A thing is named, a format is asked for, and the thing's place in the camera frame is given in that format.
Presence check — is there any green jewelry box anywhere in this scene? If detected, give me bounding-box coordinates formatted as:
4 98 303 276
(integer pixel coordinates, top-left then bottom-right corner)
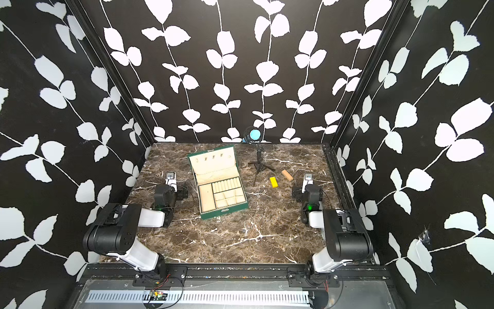
187 145 249 220

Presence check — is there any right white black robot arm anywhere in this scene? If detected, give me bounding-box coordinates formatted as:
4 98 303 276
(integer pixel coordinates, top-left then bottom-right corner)
292 184 374 276

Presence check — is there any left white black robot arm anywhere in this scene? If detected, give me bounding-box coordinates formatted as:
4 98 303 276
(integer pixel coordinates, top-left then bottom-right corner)
82 184 189 280

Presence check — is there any wooden block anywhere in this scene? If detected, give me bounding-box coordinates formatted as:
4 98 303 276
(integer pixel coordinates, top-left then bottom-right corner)
282 170 294 182

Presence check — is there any yellow block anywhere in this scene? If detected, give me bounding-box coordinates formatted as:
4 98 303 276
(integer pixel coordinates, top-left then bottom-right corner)
270 176 279 188

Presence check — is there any blue microphone on tripod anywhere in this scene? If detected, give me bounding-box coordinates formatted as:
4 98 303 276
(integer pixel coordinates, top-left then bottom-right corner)
242 126 276 185

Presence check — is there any small circuit board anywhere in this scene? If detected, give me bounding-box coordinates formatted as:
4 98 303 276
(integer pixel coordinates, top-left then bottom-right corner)
147 291 168 303

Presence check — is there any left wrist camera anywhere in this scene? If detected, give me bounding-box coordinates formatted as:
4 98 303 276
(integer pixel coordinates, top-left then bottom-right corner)
165 172 178 192

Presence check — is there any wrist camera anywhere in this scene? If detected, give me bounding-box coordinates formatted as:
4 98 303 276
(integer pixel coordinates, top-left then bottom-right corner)
165 172 178 192
301 173 313 193

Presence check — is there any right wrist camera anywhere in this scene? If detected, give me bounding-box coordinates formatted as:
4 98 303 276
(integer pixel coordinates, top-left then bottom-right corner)
301 173 313 193

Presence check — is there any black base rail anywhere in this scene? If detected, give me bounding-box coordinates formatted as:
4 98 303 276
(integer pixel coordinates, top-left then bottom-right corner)
78 263 392 290

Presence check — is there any white slotted cable duct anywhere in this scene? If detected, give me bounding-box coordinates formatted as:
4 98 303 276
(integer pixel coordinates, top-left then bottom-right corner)
84 290 310 306

